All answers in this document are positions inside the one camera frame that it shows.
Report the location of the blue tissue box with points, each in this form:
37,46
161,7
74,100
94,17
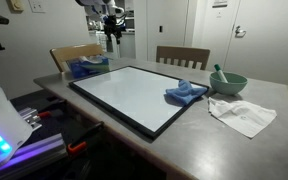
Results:
77,70

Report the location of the white tissue sheet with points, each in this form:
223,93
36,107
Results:
92,59

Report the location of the blue microfiber cloth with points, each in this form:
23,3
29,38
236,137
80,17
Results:
184,93

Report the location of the aluminium extrusion rail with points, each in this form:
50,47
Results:
40,146

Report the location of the dark oven towel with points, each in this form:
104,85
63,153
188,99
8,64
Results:
109,48

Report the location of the silver metal bracket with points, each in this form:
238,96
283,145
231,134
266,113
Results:
30,116

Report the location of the white kitchen cabinet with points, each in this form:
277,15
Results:
127,45

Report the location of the green capped white marker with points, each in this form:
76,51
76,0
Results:
221,75

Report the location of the beige round thermostat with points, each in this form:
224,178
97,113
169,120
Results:
15,5

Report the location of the green bowl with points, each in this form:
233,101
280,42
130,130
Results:
229,88

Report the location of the black framed whiteboard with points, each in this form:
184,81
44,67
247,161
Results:
127,96

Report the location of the white cloth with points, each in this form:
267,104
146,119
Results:
244,115

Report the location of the silver kettle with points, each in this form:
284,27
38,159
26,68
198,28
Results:
92,26

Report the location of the white wall sign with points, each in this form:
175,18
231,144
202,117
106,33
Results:
219,3

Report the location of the white door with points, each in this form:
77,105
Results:
267,40

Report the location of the small black wall switch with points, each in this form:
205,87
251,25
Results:
161,29

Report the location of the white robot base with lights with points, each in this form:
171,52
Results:
4,113

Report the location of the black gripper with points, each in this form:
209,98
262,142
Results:
112,23

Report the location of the wooden slat-back chair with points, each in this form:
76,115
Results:
70,51
190,53

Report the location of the white oven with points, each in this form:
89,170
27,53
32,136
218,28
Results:
100,46

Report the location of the microwave oven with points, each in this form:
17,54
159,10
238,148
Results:
129,24

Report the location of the orange black bar clamp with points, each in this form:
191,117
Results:
44,114
75,147

